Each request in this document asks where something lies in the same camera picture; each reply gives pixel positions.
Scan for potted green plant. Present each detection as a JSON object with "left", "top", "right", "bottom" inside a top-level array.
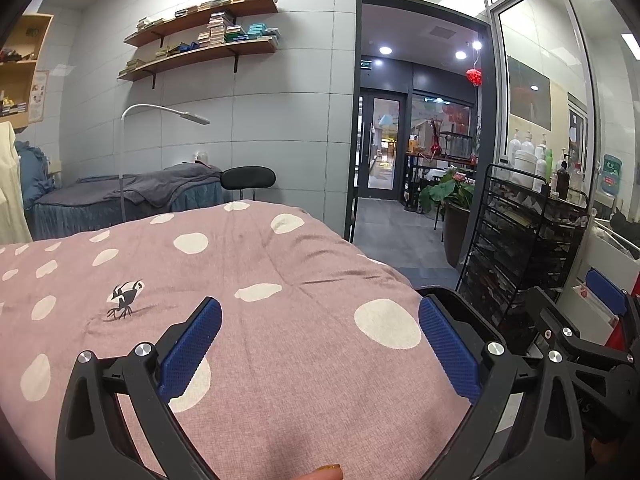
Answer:
[
  {"left": 402, "top": 152, "right": 478, "bottom": 211},
  {"left": 419, "top": 167, "right": 476, "bottom": 268}
]

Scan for white floor lamp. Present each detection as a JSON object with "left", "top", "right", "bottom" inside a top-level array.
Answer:
[{"left": 120, "top": 103, "right": 211, "bottom": 223}]

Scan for wall poster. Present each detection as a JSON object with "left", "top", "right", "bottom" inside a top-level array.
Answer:
[{"left": 28, "top": 70, "right": 50, "bottom": 123}]

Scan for wooden wall shelves with boxes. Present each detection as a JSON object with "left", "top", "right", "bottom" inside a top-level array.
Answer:
[{"left": 125, "top": 12, "right": 281, "bottom": 68}]

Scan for white counter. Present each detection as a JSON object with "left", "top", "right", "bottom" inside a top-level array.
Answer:
[{"left": 562, "top": 220, "right": 640, "bottom": 346}]

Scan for red plastic object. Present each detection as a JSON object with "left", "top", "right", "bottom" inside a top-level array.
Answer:
[{"left": 605, "top": 310, "right": 638, "bottom": 351}]

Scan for dark door frame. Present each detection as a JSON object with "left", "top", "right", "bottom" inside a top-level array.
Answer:
[{"left": 355, "top": 0, "right": 501, "bottom": 268}]

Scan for small black crab figure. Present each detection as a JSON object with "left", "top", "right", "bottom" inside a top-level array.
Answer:
[{"left": 106, "top": 281, "right": 146, "bottom": 322}]

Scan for wooden wall cabinet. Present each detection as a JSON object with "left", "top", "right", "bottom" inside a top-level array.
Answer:
[{"left": 0, "top": 12, "right": 54, "bottom": 131}]

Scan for white pump bottle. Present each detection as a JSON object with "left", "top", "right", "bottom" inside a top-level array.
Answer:
[
  {"left": 509, "top": 130, "right": 536, "bottom": 192},
  {"left": 532, "top": 132, "right": 550, "bottom": 194}
]

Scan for glass double doors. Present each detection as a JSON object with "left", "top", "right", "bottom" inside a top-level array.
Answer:
[{"left": 357, "top": 89, "right": 408, "bottom": 196}]

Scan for dark framed picture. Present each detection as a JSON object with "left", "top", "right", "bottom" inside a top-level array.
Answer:
[{"left": 507, "top": 56, "right": 552, "bottom": 131}]

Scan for blue cloth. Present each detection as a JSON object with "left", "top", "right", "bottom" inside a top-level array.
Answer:
[{"left": 15, "top": 140, "right": 56, "bottom": 206}]

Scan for pink polka dot blanket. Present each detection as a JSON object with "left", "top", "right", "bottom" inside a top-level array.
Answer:
[{"left": 0, "top": 200, "right": 473, "bottom": 480}]

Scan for black stool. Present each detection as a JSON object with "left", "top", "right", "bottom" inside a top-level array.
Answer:
[{"left": 221, "top": 166, "right": 277, "bottom": 203}]

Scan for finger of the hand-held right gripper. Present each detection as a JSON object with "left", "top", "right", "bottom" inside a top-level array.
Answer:
[
  {"left": 522, "top": 286, "right": 632, "bottom": 369},
  {"left": 584, "top": 267, "right": 640, "bottom": 348}
]

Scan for black mesh cart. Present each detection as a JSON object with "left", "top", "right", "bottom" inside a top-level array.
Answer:
[{"left": 456, "top": 162, "right": 591, "bottom": 341}]

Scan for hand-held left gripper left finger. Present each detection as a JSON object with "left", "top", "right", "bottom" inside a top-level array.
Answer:
[{"left": 55, "top": 296, "right": 236, "bottom": 480}]

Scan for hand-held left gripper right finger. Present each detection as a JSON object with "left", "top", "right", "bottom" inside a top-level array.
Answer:
[{"left": 418, "top": 292, "right": 586, "bottom": 480}]

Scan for cream robe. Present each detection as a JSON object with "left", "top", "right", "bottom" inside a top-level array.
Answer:
[{"left": 0, "top": 120, "right": 33, "bottom": 245}]

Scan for person's left hand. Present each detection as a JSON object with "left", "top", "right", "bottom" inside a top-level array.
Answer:
[{"left": 299, "top": 464, "right": 347, "bottom": 480}]

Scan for massage bed with grey blanket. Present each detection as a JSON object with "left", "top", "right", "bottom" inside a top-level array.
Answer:
[{"left": 30, "top": 162, "right": 233, "bottom": 241}]

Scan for clear bottle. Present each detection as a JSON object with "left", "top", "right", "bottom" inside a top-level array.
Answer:
[{"left": 570, "top": 162, "right": 586, "bottom": 204}]

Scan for curved wooden wall shelf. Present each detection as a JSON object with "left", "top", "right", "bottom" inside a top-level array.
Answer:
[
  {"left": 117, "top": 37, "right": 278, "bottom": 83},
  {"left": 124, "top": 0, "right": 279, "bottom": 46}
]

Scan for brown pump bottle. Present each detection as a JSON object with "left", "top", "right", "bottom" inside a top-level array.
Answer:
[{"left": 556, "top": 155, "right": 571, "bottom": 201}]

